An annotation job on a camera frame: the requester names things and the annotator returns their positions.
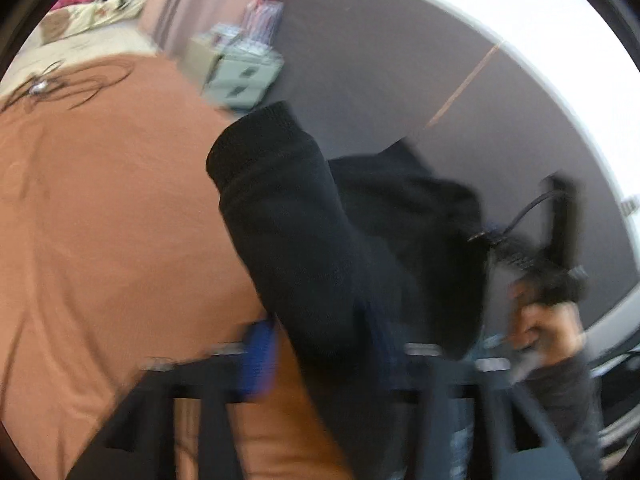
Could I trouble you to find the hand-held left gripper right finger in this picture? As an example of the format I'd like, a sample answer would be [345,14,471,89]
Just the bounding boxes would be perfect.
[367,310,583,480]

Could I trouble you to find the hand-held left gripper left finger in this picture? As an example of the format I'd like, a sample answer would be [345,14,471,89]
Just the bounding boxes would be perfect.
[67,317,281,480]

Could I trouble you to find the black printed sweatshirt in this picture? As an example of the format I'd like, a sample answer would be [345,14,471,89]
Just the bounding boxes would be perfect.
[206,101,493,480]

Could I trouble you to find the person's right forearm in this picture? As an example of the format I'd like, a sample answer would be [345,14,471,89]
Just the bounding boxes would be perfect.
[515,350,607,480]

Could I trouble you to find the person's right hand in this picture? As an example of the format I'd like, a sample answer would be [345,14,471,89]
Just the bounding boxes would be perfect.
[507,280,588,367]

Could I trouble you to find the orange-brown blanket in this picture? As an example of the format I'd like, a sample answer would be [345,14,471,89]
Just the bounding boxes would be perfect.
[0,57,361,480]

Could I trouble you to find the pale green drawer unit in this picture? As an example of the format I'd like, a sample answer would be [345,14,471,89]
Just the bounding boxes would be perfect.
[202,45,284,111]

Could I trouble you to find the cardboard box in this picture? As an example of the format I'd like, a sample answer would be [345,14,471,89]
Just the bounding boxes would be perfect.
[187,35,223,86]

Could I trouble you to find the clear plastic packets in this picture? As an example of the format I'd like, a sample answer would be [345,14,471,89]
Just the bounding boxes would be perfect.
[242,0,286,46]

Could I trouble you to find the pink curtain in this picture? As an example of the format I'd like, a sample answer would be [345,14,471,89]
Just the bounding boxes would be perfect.
[140,0,291,56]

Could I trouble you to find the white bear-print quilt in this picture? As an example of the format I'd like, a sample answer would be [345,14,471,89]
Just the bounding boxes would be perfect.
[37,0,151,41]

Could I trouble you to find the black cable tangle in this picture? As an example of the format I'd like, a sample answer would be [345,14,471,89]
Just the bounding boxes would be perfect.
[0,57,136,113]

